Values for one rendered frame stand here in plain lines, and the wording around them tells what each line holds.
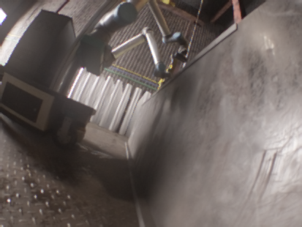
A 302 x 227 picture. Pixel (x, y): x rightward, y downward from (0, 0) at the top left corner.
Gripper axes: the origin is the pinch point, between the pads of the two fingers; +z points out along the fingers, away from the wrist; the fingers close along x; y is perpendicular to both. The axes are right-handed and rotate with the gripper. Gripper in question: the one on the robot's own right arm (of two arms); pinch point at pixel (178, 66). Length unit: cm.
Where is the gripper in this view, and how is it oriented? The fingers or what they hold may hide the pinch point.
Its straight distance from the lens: 131.9
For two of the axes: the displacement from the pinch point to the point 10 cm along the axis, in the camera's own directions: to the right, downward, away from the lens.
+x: -8.9, -3.7, -2.6
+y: -2.9, 0.4, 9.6
